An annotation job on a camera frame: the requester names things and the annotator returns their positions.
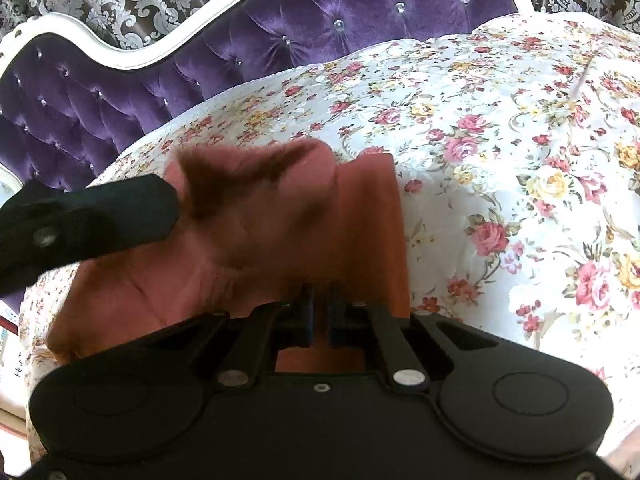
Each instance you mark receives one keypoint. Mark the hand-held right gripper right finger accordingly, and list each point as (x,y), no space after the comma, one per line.
(336,317)

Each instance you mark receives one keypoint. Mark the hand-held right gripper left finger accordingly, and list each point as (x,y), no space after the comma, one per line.
(308,317)

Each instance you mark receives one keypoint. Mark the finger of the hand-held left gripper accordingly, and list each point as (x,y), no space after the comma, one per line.
(115,215)

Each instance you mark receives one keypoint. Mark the terracotta red pants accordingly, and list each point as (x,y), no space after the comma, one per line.
(250,260)

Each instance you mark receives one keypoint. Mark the white paper box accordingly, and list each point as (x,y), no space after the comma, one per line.
(12,360)

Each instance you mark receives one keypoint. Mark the white floral bedspread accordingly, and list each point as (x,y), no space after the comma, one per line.
(500,160)

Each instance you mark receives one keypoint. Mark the purple tufted headboard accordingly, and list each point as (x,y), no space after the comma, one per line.
(300,25)

